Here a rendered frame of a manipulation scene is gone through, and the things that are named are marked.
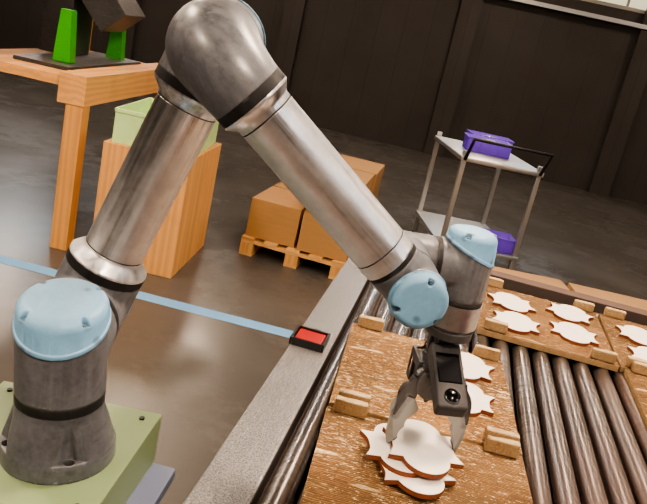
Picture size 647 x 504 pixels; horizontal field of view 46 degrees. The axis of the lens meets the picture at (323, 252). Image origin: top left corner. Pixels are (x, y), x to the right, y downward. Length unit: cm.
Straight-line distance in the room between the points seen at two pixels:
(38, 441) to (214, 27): 56
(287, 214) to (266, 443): 379
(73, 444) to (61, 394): 8
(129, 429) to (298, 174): 48
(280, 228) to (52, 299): 405
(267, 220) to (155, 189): 399
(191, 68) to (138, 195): 23
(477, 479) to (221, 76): 76
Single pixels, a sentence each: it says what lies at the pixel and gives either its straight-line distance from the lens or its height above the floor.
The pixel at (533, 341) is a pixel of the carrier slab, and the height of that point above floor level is 94.
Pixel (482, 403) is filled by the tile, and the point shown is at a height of 95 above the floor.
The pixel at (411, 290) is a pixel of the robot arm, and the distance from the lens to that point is 93.
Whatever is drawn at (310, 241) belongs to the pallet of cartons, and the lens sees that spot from 495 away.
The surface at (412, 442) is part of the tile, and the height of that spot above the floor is 98.
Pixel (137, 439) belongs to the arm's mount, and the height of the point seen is 95.
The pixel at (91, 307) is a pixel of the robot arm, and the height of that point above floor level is 117.
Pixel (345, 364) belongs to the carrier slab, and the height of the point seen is 94.
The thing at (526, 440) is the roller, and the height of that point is 91.
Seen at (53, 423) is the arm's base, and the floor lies 102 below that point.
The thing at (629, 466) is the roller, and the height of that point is 91.
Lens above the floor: 156
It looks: 16 degrees down
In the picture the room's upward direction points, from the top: 13 degrees clockwise
